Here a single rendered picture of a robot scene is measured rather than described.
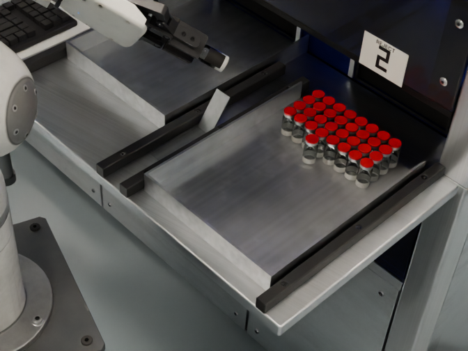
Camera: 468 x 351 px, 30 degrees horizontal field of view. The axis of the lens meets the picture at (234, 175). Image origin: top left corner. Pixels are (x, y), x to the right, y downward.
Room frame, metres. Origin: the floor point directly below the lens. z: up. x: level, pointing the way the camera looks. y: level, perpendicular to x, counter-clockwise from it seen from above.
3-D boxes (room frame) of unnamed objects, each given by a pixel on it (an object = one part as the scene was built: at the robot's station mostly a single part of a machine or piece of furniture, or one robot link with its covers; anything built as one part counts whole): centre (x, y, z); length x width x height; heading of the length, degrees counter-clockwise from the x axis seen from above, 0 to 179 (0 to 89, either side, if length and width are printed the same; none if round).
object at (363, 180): (1.02, -0.14, 0.90); 0.18 x 0.02 x 0.05; 47
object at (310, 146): (1.01, -0.12, 0.90); 0.02 x 0.02 x 0.05
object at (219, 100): (1.04, 0.07, 0.91); 0.14 x 0.03 x 0.06; 138
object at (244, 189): (0.95, -0.08, 0.90); 0.34 x 0.26 x 0.04; 137
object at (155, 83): (1.27, 0.10, 0.90); 0.34 x 0.26 x 0.04; 137
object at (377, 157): (1.03, -0.15, 0.90); 0.18 x 0.02 x 0.05; 47
